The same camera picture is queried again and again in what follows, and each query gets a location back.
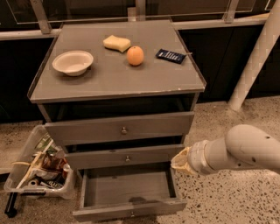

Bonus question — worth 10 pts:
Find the grey bottom drawer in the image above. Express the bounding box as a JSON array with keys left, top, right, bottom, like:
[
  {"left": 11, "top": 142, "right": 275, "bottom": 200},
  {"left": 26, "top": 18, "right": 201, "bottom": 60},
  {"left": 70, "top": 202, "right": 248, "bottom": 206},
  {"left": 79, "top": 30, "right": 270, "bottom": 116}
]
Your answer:
[{"left": 73, "top": 163, "right": 186, "bottom": 222}]

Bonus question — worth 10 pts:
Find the white paper bowl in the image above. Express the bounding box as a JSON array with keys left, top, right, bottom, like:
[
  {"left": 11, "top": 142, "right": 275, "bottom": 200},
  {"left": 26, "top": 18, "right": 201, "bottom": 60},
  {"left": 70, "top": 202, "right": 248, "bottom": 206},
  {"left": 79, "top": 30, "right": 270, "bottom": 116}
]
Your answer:
[{"left": 52, "top": 51, "right": 94, "bottom": 77}]

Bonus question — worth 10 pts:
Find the grey top drawer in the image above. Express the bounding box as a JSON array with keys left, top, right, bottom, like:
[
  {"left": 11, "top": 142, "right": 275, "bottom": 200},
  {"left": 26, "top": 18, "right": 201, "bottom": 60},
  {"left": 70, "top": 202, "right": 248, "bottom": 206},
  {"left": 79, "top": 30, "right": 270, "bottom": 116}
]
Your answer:
[{"left": 45, "top": 112, "right": 194, "bottom": 146}]

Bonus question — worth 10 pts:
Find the orange fruit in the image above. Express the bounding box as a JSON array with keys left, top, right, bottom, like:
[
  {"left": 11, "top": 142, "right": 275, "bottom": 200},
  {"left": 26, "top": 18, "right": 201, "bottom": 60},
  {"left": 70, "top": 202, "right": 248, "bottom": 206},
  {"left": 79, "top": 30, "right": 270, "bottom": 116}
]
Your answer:
[{"left": 127, "top": 46, "right": 144, "bottom": 66}]

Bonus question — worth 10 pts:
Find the grey drawer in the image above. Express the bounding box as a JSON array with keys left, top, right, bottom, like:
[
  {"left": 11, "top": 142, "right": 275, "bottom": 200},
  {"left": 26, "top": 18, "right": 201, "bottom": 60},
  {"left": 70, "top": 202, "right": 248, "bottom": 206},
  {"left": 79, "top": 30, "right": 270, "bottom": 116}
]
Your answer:
[
  {"left": 66, "top": 144, "right": 185, "bottom": 170},
  {"left": 45, "top": 112, "right": 194, "bottom": 146},
  {"left": 73, "top": 163, "right": 186, "bottom": 222}
]

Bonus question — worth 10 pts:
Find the metal railing with glass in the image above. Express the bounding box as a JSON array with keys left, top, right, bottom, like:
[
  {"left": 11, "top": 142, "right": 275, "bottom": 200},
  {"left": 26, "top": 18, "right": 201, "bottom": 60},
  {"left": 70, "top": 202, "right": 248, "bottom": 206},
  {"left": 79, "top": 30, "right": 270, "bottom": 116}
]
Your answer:
[{"left": 0, "top": 0, "right": 279, "bottom": 41}]

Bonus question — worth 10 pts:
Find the clear plastic storage bin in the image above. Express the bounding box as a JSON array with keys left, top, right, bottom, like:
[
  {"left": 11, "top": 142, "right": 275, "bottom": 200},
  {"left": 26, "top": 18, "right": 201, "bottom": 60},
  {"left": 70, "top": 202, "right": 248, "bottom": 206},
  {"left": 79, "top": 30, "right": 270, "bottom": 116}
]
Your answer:
[{"left": 4, "top": 125, "right": 75, "bottom": 200}]

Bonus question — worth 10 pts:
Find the grey middle drawer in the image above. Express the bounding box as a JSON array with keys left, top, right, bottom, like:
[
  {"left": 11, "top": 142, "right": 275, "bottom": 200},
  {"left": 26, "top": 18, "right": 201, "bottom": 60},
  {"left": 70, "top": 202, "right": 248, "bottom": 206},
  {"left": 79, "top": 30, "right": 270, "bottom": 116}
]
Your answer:
[{"left": 66, "top": 144, "right": 185, "bottom": 170}]

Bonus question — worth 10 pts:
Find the yellow sponge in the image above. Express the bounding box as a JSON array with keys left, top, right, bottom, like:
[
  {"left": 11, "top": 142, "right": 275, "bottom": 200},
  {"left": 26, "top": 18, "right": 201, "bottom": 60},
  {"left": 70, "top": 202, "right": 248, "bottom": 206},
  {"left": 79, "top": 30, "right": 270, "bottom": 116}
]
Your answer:
[{"left": 103, "top": 35, "right": 131, "bottom": 53}]

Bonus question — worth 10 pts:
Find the brown snack bag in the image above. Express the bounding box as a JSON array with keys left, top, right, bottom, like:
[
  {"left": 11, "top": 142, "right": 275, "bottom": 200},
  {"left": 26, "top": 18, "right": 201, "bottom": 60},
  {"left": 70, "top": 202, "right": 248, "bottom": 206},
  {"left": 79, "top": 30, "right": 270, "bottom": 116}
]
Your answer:
[{"left": 41, "top": 154, "right": 66, "bottom": 172}]

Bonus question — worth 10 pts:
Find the grey drawer cabinet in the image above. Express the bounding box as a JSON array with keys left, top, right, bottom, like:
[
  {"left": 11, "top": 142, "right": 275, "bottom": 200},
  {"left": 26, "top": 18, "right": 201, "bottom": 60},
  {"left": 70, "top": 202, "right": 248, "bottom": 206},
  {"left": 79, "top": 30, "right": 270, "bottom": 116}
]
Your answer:
[{"left": 26, "top": 19, "right": 207, "bottom": 172}]

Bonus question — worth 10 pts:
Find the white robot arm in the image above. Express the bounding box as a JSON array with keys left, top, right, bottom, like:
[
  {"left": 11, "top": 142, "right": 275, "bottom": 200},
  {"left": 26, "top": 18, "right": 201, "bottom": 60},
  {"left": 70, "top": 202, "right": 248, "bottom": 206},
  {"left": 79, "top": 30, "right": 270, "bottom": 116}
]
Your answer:
[{"left": 171, "top": 124, "right": 280, "bottom": 175}]

